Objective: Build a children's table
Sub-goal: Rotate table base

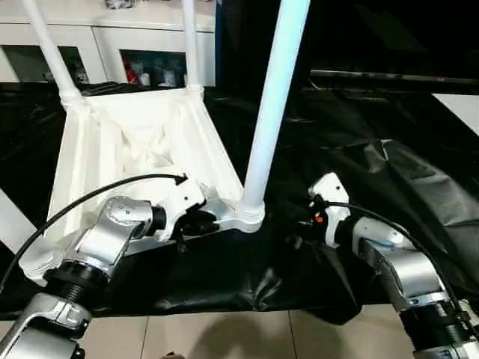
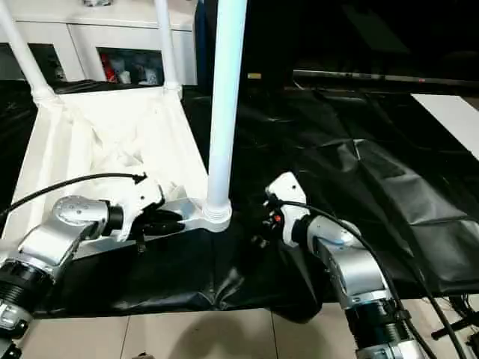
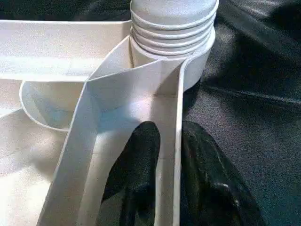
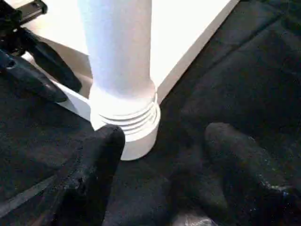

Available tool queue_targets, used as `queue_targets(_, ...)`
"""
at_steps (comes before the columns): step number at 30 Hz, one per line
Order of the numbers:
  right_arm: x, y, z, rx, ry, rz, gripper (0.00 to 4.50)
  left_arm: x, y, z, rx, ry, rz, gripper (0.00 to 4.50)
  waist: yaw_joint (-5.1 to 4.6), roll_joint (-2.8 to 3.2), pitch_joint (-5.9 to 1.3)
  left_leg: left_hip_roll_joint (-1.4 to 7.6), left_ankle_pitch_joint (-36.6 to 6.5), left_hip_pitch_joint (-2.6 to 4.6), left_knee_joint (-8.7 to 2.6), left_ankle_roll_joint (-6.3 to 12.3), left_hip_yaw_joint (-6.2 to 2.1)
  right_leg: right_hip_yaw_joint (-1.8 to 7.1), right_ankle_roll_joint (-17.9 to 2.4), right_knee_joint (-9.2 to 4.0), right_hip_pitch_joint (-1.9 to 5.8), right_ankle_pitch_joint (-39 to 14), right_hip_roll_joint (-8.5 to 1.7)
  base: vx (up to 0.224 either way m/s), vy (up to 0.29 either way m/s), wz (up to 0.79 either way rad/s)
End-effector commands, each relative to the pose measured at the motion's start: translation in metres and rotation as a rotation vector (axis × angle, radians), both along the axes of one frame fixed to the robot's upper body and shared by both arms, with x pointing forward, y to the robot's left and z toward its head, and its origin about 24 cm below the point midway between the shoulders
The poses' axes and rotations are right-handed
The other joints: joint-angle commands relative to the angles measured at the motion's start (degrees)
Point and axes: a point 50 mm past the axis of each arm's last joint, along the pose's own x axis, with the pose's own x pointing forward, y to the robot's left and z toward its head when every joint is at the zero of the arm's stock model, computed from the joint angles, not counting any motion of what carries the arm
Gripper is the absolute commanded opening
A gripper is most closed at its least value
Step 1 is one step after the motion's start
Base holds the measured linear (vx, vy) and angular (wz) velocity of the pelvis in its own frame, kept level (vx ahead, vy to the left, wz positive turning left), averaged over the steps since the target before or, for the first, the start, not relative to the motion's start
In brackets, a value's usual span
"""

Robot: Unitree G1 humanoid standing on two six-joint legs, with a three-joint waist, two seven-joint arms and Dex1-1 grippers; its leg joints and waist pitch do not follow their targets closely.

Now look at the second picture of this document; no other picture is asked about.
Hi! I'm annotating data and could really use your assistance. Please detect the white plastic table top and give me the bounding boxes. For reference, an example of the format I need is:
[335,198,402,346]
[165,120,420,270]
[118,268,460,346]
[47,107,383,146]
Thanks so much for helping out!
[0,88,234,260]

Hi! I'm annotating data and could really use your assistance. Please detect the white plastic table leg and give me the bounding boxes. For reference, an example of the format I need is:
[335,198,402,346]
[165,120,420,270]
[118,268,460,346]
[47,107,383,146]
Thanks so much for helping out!
[153,0,183,93]
[0,0,58,108]
[201,0,248,223]

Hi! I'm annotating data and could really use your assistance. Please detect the white glass-door cabinet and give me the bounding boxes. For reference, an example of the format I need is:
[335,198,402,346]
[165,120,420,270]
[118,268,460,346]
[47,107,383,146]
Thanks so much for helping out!
[0,0,198,87]

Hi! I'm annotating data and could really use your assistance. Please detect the black backdrop cloth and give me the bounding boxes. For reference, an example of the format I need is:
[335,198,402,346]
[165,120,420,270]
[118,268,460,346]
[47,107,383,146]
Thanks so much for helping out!
[194,0,479,90]

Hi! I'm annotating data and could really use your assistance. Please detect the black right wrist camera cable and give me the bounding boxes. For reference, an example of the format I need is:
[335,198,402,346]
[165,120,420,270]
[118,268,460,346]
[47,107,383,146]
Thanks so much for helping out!
[272,199,466,359]

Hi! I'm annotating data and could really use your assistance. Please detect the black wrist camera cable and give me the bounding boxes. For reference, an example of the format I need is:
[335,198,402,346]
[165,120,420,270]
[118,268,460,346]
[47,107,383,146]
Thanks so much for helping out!
[0,172,148,221]
[272,199,466,359]

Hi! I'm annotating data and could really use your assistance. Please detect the black stand base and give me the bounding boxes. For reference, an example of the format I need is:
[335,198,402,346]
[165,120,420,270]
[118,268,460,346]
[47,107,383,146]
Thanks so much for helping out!
[432,313,479,340]

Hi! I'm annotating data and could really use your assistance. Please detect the black table mat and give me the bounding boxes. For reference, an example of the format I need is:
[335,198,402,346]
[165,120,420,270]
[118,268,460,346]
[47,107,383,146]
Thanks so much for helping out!
[0,76,479,325]

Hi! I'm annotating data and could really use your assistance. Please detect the black left wrist camera cable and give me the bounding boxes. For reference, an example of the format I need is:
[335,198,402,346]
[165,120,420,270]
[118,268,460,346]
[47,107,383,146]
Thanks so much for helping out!
[0,172,148,221]

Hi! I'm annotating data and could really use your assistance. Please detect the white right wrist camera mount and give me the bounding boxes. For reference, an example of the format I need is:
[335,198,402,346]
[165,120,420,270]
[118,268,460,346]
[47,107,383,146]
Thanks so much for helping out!
[264,171,310,248]

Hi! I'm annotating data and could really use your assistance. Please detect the dark metal rod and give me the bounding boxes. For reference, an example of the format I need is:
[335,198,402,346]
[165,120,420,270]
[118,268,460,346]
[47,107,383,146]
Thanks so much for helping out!
[293,69,479,88]

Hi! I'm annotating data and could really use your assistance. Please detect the white flat board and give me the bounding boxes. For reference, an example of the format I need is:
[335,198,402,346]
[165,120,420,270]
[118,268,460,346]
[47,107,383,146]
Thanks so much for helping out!
[410,93,479,162]

